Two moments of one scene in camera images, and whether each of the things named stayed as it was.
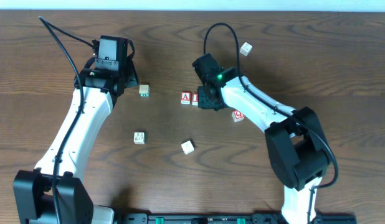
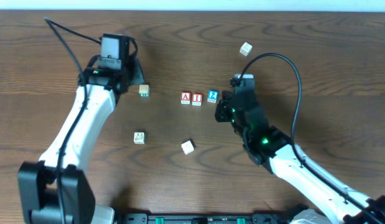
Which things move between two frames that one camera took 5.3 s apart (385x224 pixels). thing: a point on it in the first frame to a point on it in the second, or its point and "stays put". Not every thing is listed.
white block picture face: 139,137 stays put
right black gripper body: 204,101 to 227,106
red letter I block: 194,99 stays put
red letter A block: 185,98 stays put
